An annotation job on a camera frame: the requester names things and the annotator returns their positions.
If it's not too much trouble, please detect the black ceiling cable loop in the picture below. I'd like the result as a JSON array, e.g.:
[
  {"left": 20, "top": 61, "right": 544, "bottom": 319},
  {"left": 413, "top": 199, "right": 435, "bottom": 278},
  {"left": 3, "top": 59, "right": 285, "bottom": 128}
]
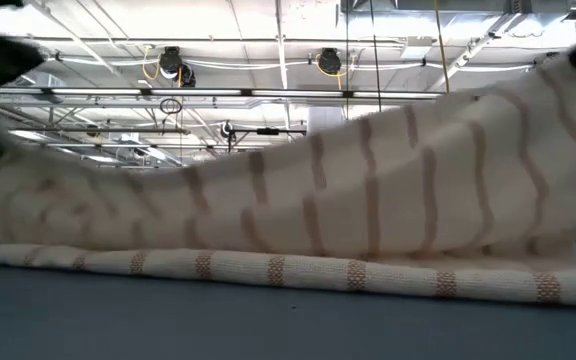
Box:
[{"left": 158, "top": 96, "right": 185, "bottom": 116}]

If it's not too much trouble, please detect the white towel with red stripes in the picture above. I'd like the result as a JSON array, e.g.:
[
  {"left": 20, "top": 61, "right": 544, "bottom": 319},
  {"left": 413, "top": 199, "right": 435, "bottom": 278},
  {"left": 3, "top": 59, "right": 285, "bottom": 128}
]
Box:
[{"left": 0, "top": 49, "right": 576, "bottom": 309}]

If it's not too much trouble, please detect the long ceiling light rail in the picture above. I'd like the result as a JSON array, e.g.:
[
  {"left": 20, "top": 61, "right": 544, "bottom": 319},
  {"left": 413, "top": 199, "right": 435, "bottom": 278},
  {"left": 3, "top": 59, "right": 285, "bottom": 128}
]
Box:
[{"left": 0, "top": 86, "right": 444, "bottom": 100}]

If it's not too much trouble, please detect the black hanging cable with coil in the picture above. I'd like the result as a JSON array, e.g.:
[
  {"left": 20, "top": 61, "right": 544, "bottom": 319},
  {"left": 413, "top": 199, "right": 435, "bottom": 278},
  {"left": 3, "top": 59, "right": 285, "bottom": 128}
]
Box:
[{"left": 369, "top": 0, "right": 385, "bottom": 114}]

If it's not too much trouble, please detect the white round pillar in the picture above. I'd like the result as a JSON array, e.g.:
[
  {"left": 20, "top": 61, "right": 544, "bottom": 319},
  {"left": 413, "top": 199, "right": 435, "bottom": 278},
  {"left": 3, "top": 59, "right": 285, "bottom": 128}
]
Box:
[{"left": 307, "top": 105, "right": 346, "bottom": 136}]

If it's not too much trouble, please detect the black overhead rig frame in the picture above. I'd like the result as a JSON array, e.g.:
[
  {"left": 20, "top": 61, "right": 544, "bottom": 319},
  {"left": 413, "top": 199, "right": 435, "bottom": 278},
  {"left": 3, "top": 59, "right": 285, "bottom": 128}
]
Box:
[{"left": 220, "top": 118, "right": 309, "bottom": 154}]

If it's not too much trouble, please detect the yellow hanging cable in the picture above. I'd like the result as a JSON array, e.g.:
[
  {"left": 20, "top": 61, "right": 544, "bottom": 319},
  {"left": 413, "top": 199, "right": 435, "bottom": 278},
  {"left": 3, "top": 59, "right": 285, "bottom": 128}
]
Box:
[{"left": 433, "top": 0, "right": 451, "bottom": 95}]

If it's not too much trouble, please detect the black ceiling cord reel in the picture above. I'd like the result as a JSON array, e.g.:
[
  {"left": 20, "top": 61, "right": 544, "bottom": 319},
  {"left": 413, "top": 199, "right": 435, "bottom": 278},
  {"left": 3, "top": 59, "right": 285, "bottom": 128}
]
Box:
[
  {"left": 157, "top": 45, "right": 198, "bottom": 89},
  {"left": 316, "top": 46, "right": 344, "bottom": 77}
]

